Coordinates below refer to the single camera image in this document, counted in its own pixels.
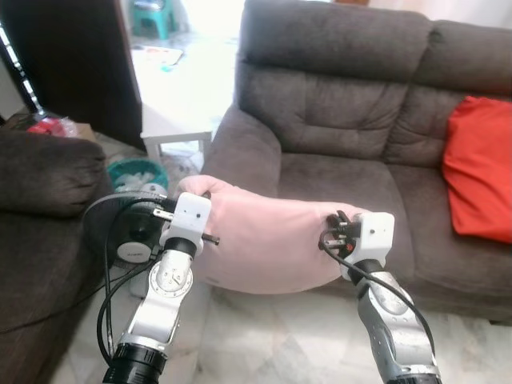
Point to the pink pillow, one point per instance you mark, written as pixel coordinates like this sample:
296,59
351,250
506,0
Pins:
264,240

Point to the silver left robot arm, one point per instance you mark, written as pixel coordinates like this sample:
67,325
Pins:
164,288

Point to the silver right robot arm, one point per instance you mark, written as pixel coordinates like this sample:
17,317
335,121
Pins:
392,320

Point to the black floor fan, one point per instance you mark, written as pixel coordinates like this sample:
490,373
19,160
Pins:
132,232

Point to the grey fabric sofa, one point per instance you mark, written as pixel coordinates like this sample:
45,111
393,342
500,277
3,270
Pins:
344,120

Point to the red pillow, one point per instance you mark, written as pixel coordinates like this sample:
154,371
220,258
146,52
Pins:
480,168

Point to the teal plastic basket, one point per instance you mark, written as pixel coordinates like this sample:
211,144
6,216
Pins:
116,178

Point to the white table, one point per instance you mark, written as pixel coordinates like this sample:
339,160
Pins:
188,104

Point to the dark grey armchair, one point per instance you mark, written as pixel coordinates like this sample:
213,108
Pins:
40,240

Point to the red packet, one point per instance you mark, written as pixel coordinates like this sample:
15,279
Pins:
50,126

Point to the small teal object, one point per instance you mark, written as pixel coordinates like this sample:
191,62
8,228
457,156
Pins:
165,69

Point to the colourful printed paper sheet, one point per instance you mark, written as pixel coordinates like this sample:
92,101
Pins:
158,55

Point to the dark brown door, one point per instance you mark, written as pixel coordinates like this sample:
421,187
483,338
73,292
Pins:
72,64

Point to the teal plastic stool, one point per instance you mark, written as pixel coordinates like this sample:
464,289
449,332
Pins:
152,16

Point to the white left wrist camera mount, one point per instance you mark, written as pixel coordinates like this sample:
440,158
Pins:
190,220

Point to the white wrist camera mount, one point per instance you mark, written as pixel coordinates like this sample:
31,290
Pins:
376,236
190,220

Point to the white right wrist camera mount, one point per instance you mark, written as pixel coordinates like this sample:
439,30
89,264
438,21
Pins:
376,236

